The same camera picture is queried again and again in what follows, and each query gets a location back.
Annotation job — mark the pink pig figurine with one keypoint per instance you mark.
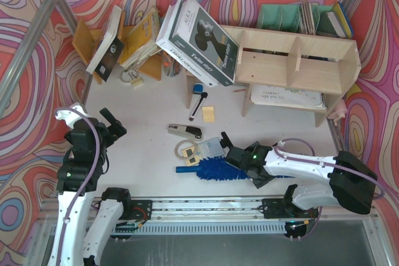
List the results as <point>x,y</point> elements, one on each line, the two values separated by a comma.
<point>339,111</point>

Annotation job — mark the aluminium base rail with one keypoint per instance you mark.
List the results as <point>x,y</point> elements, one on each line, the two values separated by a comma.
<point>212,215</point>

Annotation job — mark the mint green desk organizer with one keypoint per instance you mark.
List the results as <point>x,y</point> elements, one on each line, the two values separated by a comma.
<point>308,19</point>

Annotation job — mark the yellow book stack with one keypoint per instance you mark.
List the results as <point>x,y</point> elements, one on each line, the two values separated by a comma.
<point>140,42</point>

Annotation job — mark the yellow sticky note pad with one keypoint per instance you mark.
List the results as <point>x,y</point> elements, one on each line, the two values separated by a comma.
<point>208,114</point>

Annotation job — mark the black and white paperback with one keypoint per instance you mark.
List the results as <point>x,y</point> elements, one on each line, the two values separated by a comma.
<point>107,46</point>

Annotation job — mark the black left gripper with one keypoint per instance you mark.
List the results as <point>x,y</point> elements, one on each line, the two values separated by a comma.
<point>113,128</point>

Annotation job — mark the small brass padlock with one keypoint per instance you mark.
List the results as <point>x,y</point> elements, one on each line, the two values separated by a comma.
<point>136,82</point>

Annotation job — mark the blue and white eraser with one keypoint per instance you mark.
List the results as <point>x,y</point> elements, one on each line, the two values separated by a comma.
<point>197,89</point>

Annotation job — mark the grey black stapler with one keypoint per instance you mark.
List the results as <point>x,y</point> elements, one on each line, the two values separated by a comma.
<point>188,132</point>

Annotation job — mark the large Twins story book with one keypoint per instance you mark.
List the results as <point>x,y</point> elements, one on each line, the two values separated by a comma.
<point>200,38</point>

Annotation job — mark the yellow blue calculator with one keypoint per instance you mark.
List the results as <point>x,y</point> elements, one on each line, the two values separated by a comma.
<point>206,149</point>

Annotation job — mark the coloured pencils bundle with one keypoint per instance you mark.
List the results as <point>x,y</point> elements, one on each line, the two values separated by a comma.
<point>169,65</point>

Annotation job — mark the blue microfiber duster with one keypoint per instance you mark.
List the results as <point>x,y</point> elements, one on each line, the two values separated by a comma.
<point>216,169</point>

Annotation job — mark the yellow wooden book stand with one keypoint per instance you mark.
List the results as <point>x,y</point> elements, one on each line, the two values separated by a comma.
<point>84,44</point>

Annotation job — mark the black and white marker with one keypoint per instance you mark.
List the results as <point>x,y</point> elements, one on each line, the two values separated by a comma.
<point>198,106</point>

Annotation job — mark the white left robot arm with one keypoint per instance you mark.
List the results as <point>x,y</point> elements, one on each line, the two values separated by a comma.
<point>82,166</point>

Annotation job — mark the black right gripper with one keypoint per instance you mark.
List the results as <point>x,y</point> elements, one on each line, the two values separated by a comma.
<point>232,153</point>

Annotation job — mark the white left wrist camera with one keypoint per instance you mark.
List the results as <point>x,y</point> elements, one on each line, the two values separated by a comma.
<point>71,114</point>

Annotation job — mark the blue bound book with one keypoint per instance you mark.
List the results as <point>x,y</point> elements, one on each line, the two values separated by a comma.
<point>340,22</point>

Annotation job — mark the light wooden bookshelf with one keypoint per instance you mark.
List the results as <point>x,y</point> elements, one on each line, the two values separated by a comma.
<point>306,62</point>

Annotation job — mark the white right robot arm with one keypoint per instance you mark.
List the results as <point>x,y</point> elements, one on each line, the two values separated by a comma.
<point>341,180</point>

